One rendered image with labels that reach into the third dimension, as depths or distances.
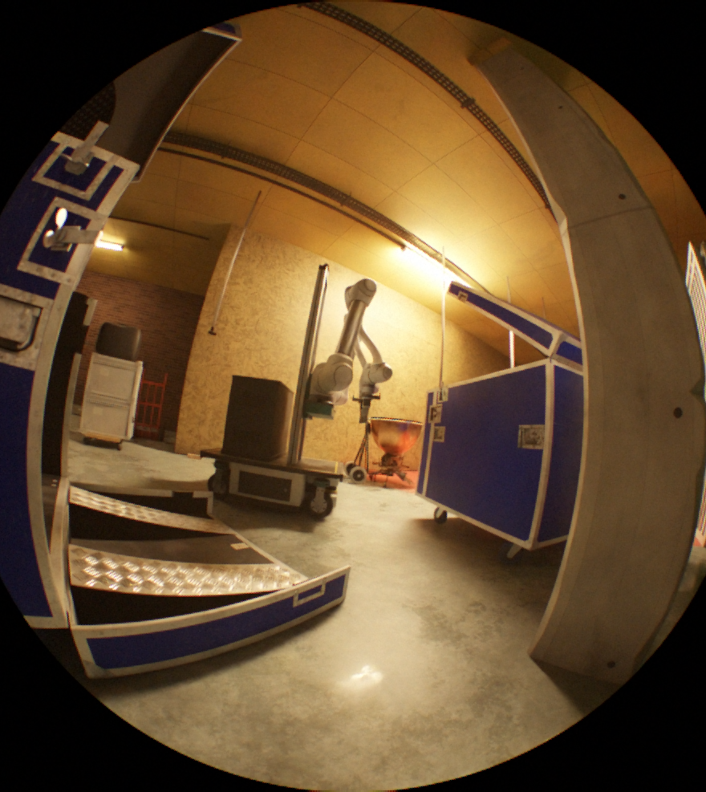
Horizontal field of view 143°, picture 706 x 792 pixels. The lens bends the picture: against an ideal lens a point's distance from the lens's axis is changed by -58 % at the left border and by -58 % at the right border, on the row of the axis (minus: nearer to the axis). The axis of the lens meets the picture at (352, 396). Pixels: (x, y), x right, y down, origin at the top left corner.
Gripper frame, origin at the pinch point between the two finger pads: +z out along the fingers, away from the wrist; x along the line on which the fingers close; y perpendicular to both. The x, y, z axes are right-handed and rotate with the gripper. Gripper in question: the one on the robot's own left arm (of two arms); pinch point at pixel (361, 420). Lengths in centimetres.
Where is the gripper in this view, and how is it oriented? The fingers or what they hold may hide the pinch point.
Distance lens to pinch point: 216.6
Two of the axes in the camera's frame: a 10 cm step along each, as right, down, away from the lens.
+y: 9.9, 1.3, 0.2
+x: -0.4, 1.3, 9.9
